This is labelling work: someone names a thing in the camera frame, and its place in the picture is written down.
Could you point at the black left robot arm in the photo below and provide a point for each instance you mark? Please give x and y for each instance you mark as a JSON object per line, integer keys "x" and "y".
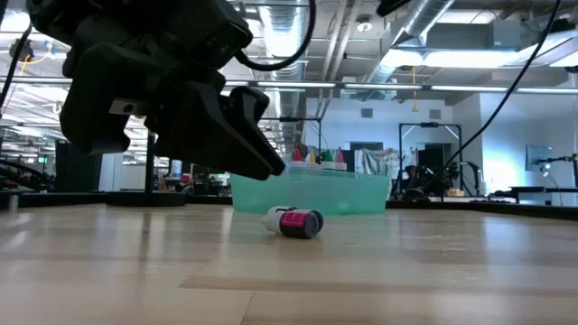
{"x": 49, "y": 18}

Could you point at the silver ventilation duct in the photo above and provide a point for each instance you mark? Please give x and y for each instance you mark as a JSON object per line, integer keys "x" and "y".
{"x": 284, "y": 27}

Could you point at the black cabinet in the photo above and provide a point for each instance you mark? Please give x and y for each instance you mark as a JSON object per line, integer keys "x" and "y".
{"x": 79, "y": 173}

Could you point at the translucent green plastic bin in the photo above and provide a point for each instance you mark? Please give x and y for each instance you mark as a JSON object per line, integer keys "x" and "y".
{"x": 352, "y": 194}

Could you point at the large yellow Chefmaster coloring bottle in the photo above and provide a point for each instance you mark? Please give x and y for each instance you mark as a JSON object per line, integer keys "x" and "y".
{"x": 312, "y": 158}

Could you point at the small pink-label food coloring bottle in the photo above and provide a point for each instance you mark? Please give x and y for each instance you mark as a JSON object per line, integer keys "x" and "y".
{"x": 293, "y": 221}

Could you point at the black background equipment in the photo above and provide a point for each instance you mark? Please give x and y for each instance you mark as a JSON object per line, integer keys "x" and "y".
{"x": 420, "y": 185}

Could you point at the silver diagonal duct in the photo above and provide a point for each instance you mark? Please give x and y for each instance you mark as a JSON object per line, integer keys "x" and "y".
{"x": 424, "y": 18}

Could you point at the person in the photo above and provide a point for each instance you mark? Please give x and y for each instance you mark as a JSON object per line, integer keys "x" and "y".
{"x": 302, "y": 149}

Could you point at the green exit sign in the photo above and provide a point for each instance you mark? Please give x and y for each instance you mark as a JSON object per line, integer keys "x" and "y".
{"x": 43, "y": 159}

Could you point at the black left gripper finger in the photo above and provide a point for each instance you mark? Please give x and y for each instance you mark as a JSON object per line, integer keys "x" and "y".
{"x": 253, "y": 108}
{"x": 212, "y": 135}

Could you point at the long ceiling light strip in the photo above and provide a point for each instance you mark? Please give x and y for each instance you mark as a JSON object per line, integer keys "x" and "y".
{"x": 293, "y": 84}
{"x": 469, "y": 88}

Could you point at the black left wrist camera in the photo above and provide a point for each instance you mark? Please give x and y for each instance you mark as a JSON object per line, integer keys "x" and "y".
{"x": 212, "y": 31}

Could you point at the large green Chefmaster coloring bottle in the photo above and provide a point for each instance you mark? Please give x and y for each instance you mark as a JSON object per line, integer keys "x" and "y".
{"x": 328, "y": 156}

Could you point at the wall mounted monitor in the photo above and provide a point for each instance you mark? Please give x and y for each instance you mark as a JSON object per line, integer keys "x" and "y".
{"x": 537, "y": 155}

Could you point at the black ceiling device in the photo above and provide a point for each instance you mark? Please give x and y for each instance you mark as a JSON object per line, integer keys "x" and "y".
{"x": 20, "y": 49}

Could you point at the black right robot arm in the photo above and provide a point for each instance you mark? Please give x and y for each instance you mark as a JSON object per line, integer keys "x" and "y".
{"x": 390, "y": 5}

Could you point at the white and blue cup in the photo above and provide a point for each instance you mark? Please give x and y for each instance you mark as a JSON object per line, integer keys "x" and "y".
{"x": 176, "y": 168}

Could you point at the grey cloth cover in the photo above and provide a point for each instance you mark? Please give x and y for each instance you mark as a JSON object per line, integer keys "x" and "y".
{"x": 372, "y": 162}

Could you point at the large red Chefmaster coloring bottle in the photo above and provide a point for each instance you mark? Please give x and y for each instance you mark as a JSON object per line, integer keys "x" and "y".
{"x": 296, "y": 155}

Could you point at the large ceiling light panel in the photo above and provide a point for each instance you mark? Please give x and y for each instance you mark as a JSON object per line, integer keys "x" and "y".
{"x": 451, "y": 58}

